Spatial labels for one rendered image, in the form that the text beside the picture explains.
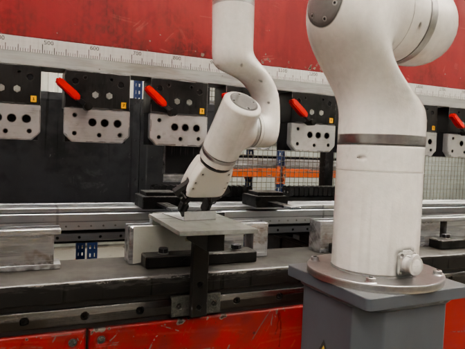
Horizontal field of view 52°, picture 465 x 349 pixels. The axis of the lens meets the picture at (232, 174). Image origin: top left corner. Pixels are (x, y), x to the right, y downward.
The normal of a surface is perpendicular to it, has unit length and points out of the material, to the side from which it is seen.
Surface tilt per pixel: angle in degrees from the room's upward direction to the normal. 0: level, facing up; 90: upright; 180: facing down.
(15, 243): 90
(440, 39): 119
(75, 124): 90
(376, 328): 90
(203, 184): 132
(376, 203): 90
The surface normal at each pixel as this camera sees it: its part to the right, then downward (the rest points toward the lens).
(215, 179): 0.40, 0.70
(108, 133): 0.40, 0.07
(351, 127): -0.82, 0.01
